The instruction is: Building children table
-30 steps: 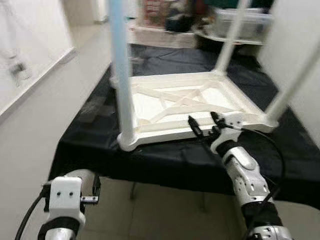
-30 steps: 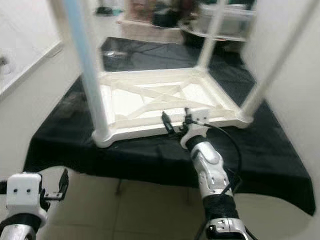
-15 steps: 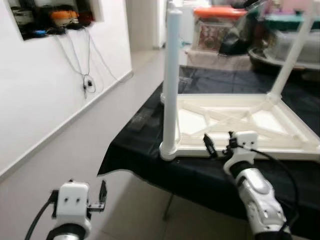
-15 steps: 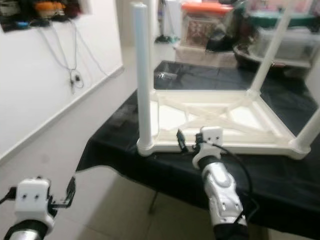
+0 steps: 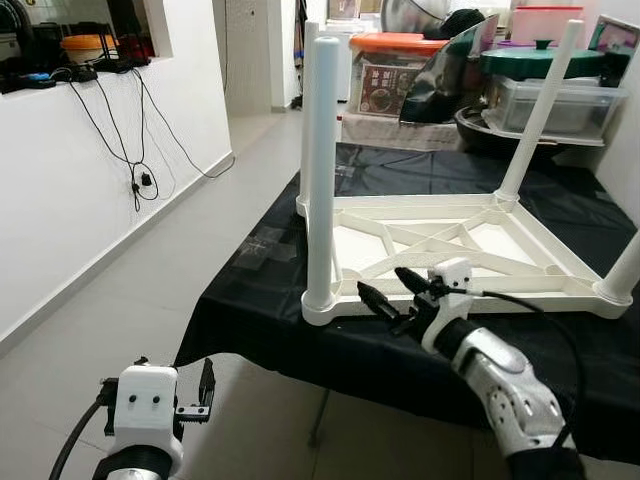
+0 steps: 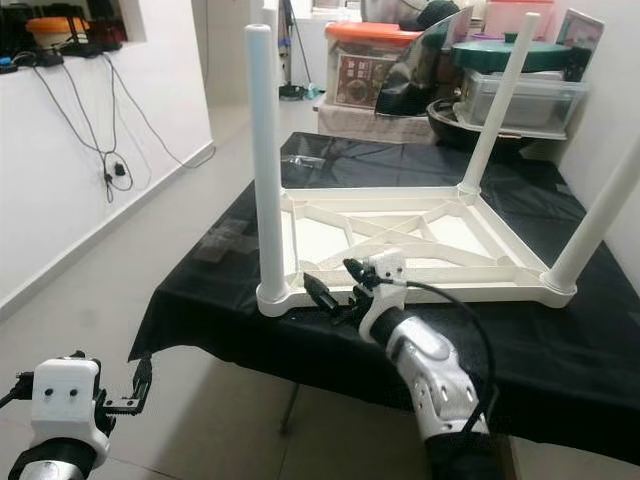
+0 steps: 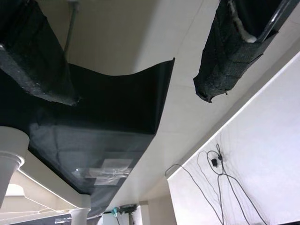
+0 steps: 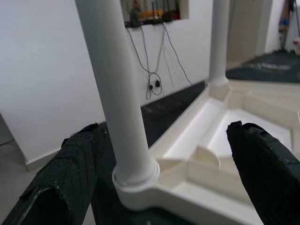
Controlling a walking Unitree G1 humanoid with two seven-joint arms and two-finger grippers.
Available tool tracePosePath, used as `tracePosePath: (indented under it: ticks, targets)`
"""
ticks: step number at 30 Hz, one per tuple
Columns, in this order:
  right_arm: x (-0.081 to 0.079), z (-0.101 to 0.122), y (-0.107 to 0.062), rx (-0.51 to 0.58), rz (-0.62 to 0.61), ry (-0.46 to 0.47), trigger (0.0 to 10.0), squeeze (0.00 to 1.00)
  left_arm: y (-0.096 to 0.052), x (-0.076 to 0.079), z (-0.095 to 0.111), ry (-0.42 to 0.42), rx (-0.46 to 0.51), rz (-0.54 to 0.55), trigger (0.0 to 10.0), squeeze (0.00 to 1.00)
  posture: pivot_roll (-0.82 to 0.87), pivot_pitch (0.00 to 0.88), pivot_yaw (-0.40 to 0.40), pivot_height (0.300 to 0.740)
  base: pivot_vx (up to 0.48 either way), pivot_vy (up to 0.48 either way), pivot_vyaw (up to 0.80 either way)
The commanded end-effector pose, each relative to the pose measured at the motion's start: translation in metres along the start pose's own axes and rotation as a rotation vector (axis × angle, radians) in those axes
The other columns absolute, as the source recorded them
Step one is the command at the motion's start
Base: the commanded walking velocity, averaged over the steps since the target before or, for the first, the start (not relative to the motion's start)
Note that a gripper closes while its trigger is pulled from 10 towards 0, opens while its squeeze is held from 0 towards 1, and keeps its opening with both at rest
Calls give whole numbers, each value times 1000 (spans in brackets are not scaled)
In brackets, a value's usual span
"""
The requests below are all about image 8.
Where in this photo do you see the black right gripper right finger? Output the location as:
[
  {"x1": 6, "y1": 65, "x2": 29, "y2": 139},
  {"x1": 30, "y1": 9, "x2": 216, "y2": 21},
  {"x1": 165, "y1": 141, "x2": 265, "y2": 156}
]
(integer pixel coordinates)
[{"x1": 226, "y1": 120, "x2": 300, "y2": 225}]

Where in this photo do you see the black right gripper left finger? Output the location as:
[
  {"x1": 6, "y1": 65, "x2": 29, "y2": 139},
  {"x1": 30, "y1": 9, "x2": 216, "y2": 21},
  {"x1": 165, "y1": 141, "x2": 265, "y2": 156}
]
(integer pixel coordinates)
[{"x1": 0, "y1": 123, "x2": 107, "y2": 225}]

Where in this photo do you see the white plastic table top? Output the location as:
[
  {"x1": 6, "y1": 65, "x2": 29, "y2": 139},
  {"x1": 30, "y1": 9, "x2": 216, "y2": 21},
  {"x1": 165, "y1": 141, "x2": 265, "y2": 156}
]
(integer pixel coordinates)
[{"x1": 112, "y1": 79, "x2": 300, "y2": 225}]

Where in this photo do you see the white plastic table leg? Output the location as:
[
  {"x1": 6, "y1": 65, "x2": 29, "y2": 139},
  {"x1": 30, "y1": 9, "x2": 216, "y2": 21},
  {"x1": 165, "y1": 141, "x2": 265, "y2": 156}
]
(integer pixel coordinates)
[
  {"x1": 75, "y1": 0, "x2": 161, "y2": 188},
  {"x1": 208, "y1": 0, "x2": 232, "y2": 86}
]

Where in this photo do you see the black tablecloth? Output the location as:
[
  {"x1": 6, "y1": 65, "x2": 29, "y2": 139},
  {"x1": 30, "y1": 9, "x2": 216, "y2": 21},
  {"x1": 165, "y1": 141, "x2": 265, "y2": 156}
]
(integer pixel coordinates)
[{"x1": 90, "y1": 52, "x2": 300, "y2": 225}]

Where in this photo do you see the mop with dark head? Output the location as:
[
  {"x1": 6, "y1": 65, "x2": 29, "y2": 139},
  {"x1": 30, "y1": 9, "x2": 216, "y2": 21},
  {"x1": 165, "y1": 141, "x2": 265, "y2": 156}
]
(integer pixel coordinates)
[{"x1": 278, "y1": 0, "x2": 296, "y2": 52}]

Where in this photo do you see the dark green figurine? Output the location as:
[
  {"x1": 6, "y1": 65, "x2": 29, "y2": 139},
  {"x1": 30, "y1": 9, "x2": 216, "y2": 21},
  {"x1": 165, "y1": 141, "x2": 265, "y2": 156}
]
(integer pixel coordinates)
[{"x1": 129, "y1": 1, "x2": 141, "y2": 26}]

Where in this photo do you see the black antenna router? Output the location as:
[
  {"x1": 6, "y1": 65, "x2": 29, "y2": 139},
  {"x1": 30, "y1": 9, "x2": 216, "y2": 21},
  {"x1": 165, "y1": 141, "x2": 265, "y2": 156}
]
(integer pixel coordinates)
[{"x1": 150, "y1": 0, "x2": 175, "y2": 24}]

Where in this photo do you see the looped black wall cable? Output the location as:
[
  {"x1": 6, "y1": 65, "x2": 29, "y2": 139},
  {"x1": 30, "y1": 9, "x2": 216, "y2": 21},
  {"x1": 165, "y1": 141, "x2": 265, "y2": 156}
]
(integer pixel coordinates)
[{"x1": 127, "y1": 23, "x2": 165, "y2": 100}]

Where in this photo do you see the thin black wall cable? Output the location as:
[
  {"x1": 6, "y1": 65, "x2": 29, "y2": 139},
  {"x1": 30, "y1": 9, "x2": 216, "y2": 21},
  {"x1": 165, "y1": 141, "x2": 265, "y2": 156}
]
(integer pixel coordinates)
[{"x1": 163, "y1": 23, "x2": 194, "y2": 87}]

